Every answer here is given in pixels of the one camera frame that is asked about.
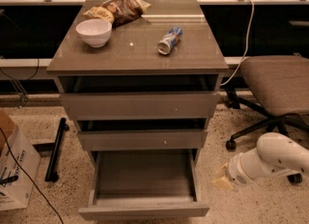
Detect grey bottom drawer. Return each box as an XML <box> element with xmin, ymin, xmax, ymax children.
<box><xmin>79</xmin><ymin>150</ymin><xmax>209</xmax><ymax>221</ymax></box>

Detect grey drawer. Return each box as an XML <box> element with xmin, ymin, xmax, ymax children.
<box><xmin>79</xmin><ymin>150</ymin><xmax>209</xmax><ymax>221</ymax></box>
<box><xmin>61</xmin><ymin>91</ymin><xmax>219</xmax><ymax>121</ymax></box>
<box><xmin>78</xmin><ymin>118</ymin><xmax>208</xmax><ymax>151</ymax></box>

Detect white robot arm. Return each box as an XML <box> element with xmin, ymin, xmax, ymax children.
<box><xmin>212</xmin><ymin>132</ymin><xmax>309</xmax><ymax>189</ymax></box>

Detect grey drawer cabinet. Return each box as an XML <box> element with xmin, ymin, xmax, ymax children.
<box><xmin>46</xmin><ymin>0</ymin><xmax>230</xmax><ymax>158</ymax></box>

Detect grey middle drawer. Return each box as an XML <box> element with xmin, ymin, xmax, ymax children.
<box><xmin>78</xmin><ymin>118</ymin><xmax>208</xmax><ymax>151</ymax></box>

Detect grey top drawer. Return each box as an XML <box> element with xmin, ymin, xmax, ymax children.
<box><xmin>61</xmin><ymin>91</ymin><xmax>219</xmax><ymax>121</ymax></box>

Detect grey office chair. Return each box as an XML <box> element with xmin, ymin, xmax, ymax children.
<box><xmin>226</xmin><ymin>55</ymin><xmax>309</xmax><ymax>184</ymax></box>

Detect blue white can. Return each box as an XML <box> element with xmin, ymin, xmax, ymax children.
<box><xmin>157</xmin><ymin>26</ymin><xmax>183</xmax><ymax>55</ymax></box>

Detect black metal stand leg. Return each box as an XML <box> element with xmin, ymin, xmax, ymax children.
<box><xmin>44</xmin><ymin>118</ymin><xmax>70</xmax><ymax>182</ymax></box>

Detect white bowl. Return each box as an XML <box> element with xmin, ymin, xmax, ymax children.
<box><xmin>75</xmin><ymin>18</ymin><xmax>112</xmax><ymax>47</ymax></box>

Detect brown chip bag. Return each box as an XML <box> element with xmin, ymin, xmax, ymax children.
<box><xmin>83</xmin><ymin>0</ymin><xmax>151</xmax><ymax>26</ymax></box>

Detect white cardboard box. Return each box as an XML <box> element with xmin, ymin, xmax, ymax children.
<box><xmin>0</xmin><ymin>110</ymin><xmax>41</xmax><ymax>210</ymax></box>

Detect white hanging cable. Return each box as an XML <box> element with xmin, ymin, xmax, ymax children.
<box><xmin>220</xmin><ymin>0</ymin><xmax>256</xmax><ymax>87</ymax></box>

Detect black floor cable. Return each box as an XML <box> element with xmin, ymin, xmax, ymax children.
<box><xmin>0</xmin><ymin>126</ymin><xmax>65</xmax><ymax>224</ymax></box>

